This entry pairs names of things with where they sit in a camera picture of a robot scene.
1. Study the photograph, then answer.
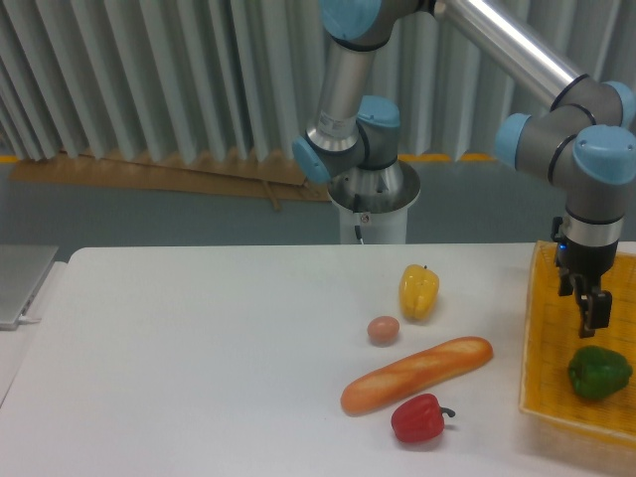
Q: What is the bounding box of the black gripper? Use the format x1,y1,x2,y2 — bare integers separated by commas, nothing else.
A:
552,216,619,338

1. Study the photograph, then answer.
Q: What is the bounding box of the green bell pepper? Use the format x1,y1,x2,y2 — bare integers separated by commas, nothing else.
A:
567,346,633,400

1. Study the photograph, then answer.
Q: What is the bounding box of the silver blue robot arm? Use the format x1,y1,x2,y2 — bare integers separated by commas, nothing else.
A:
292,1,635,338

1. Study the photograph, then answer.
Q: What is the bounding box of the yellow woven basket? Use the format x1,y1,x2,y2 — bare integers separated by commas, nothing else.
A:
519,241,635,447

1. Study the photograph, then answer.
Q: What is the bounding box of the yellow bell pepper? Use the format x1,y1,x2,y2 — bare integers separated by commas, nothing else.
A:
398,264,440,321

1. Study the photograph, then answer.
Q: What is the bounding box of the red bell pepper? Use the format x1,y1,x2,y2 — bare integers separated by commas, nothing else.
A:
391,394,456,443

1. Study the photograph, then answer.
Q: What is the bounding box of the baguette bread loaf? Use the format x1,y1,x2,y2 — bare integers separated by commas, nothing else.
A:
340,336,494,415

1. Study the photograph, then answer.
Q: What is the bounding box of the brown egg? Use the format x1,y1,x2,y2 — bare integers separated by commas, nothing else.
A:
367,315,400,346

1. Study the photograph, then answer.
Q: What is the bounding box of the brown cardboard sheet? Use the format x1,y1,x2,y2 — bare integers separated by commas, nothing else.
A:
10,148,328,211

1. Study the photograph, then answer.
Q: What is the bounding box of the grey laptop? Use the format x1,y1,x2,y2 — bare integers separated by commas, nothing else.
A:
1,244,58,331

